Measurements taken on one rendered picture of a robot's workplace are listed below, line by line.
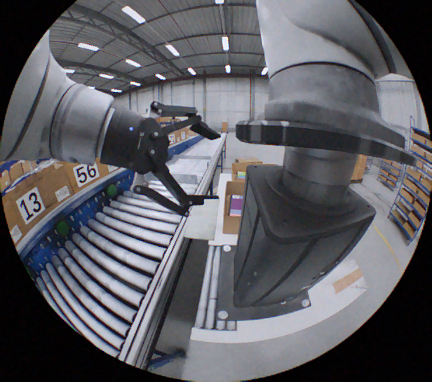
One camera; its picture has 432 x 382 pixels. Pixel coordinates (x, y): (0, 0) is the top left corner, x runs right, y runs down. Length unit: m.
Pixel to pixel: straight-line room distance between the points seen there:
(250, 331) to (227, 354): 0.79
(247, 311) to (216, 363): 0.86
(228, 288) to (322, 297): 0.29
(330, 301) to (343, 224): 0.39
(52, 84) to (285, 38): 0.21
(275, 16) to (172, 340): 1.36
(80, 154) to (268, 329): 0.48
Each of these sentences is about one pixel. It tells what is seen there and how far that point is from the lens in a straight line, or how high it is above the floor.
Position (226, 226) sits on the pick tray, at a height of 0.80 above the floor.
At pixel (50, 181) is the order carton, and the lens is 0.78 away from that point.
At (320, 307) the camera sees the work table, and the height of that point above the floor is 0.75.
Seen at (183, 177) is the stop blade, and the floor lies 0.78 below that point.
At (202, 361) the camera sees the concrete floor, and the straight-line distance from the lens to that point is 1.21.
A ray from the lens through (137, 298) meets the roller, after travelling 0.46.
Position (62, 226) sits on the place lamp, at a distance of 0.76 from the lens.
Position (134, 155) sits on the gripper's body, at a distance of 0.17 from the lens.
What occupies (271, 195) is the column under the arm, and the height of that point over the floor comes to 1.08.
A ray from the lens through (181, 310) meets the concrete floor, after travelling 1.19.
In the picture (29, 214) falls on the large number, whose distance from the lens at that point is 0.80.
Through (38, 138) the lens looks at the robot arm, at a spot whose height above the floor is 1.17.
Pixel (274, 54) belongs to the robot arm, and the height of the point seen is 1.24.
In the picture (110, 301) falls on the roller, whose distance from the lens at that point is 0.50.
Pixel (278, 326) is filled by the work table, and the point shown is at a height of 0.75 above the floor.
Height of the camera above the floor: 1.15
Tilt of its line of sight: 20 degrees down
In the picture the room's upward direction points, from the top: straight up
